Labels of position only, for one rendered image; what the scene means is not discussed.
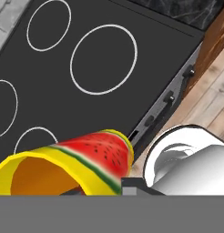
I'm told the black oven knob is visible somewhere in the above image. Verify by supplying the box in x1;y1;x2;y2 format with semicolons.
162;90;177;106
143;115;156;128
181;65;197;81

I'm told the black hob with white rings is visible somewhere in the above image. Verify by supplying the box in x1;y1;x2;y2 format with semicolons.
0;0;206;171

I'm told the grey oven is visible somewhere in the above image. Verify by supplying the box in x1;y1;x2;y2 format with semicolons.
127;40;206;167

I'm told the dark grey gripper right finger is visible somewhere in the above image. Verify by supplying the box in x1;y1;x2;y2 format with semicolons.
120;177;167;197

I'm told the yellow cup with watermelon print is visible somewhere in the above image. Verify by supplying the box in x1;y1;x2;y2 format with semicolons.
0;128;135;197

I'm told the brown wooden cupboard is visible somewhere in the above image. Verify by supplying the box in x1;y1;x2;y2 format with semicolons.
180;8;224;99

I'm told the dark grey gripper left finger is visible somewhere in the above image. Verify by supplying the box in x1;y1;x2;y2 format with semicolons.
59;187;87;197

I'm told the white rounded object black rim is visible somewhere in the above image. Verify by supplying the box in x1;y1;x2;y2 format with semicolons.
142;123;224;197

